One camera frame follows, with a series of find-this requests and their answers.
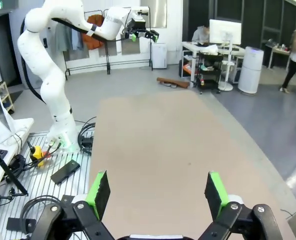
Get black utility cart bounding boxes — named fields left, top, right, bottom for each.
left=194, top=51, right=224, bottom=95

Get seated person in grey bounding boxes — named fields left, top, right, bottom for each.
left=191, top=24, right=211, bottom=47

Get woman in black trousers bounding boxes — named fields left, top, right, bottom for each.
left=279, top=21, right=296, bottom=95

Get white box air purifier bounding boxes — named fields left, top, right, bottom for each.
left=151, top=42, right=168, bottom=70

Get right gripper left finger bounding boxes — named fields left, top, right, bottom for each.
left=34, top=169, right=119, bottom=240

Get small black box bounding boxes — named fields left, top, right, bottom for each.
left=6, top=217, right=37, bottom=235

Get black tripod leg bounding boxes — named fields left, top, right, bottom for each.
left=0, top=128, right=29, bottom=197

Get slotted aluminium base plate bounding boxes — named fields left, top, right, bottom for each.
left=0, top=131, right=93, bottom=240

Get brown wooden board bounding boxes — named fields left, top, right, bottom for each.
left=156, top=76, right=190, bottom=89

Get white office desk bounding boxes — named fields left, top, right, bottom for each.
left=181, top=40, right=247, bottom=88

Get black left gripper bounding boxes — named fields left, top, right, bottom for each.
left=124, top=17, right=160, bottom=42

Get black coiled cable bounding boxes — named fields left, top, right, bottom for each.
left=7, top=153, right=39, bottom=176

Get small wooden shelf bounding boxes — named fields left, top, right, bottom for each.
left=0, top=81, right=15, bottom=115

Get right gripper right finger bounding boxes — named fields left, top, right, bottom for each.
left=197, top=171, right=284, bottom=240

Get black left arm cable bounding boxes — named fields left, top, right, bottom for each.
left=20, top=17, right=129, bottom=105

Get black looped cable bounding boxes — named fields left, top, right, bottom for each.
left=20, top=194, right=64, bottom=234

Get wooden desk with clutter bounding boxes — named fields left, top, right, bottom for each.
left=264, top=37, right=293, bottom=73

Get black flat handheld device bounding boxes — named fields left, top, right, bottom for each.
left=50, top=159, right=81, bottom=185

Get orange hanging jacket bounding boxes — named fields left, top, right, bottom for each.
left=81, top=14, right=106, bottom=51

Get yellow emergency stop button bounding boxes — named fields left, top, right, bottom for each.
left=28, top=144, right=48, bottom=168

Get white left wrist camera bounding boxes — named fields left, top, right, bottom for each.
left=131, top=8, right=150, bottom=18

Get black cable bundle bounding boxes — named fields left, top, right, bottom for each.
left=77, top=116, right=98, bottom=154

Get grey hanging garments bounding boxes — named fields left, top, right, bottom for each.
left=54, top=22, right=89, bottom=53

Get white monitor floor stand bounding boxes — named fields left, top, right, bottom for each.
left=217, top=32, right=235, bottom=92

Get black clothes rack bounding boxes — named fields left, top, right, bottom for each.
left=62, top=9, right=154, bottom=76

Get white backed monitor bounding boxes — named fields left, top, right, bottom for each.
left=209, top=19, right=242, bottom=46

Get white side desk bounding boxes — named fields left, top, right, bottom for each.
left=0, top=117, right=35, bottom=194

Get white cylindrical air purifier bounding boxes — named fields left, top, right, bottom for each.
left=237, top=46, right=265, bottom=95

